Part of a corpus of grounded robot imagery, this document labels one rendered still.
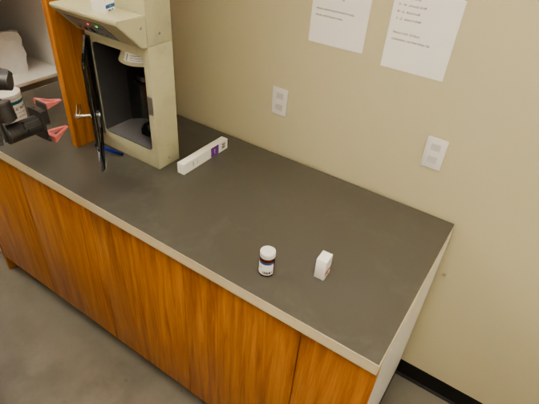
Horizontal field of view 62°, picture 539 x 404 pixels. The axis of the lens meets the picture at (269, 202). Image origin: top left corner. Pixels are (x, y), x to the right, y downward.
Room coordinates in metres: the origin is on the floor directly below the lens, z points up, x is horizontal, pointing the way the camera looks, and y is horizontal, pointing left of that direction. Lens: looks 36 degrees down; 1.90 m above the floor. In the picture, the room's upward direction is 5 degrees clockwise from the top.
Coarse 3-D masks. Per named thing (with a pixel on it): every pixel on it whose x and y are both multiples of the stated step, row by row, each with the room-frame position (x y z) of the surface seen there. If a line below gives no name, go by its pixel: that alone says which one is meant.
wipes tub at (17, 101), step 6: (18, 90) 1.73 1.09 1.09; (0, 96) 1.66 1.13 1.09; (6, 96) 1.66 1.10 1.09; (12, 96) 1.68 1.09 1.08; (18, 96) 1.71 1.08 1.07; (12, 102) 1.67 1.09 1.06; (18, 102) 1.70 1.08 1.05; (18, 108) 1.69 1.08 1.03; (24, 108) 1.73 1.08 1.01; (18, 114) 1.68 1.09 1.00; (24, 114) 1.71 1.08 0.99; (18, 120) 1.68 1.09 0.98
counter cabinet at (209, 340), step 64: (0, 192) 1.61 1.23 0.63; (64, 256) 1.40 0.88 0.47; (128, 256) 1.17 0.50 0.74; (128, 320) 1.20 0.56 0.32; (192, 320) 1.01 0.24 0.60; (256, 320) 0.88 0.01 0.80; (192, 384) 1.02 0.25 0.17; (256, 384) 0.87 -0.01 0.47; (320, 384) 0.75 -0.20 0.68; (384, 384) 0.96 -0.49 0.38
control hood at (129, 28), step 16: (64, 0) 1.55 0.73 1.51; (80, 0) 1.56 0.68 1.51; (64, 16) 1.54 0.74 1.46; (80, 16) 1.44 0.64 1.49; (96, 16) 1.39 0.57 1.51; (112, 16) 1.41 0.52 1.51; (128, 16) 1.42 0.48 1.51; (112, 32) 1.42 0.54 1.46; (128, 32) 1.38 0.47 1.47; (144, 32) 1.44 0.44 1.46; (144, 48) 1.44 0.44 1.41
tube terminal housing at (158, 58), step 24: (120, 0) 1.50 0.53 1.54; (144, 0) 1.45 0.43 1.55; (168, 0) 1.54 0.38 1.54; (168, 24) 1.53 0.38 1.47; (120, 48) 1.51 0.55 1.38; (168, 48) 1.52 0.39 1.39; (96, 72) 1.59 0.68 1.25; (144, 72) 1.46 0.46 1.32; (168, 72) 1.52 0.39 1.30; (168, 96) 1.51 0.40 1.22; (168, 120) 1.50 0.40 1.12; (120, 144) 1.55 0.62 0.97; (168, 144) 1.49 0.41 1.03
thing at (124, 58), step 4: (120, 52) 1.57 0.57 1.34; (124, 52) 1.55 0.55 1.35; (120, 56) 1.56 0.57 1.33; (124, 56) 1.54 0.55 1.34; (128, 56) 1.53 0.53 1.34; (132, 56) 1.53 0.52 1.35; (136, 56) 1.53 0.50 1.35; (120, 60) 1.55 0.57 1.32; (124, 60) 1.53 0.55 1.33; (128, 60) 1.53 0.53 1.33; (132, 60) 1.52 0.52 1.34; (136, 60) 1.52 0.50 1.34; (140, 60) 1.52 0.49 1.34; (128, 64) 1.52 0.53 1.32; (132, 64) 1.52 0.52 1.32; (136, 64) 1.52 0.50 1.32; (140, 64) 1.52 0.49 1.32
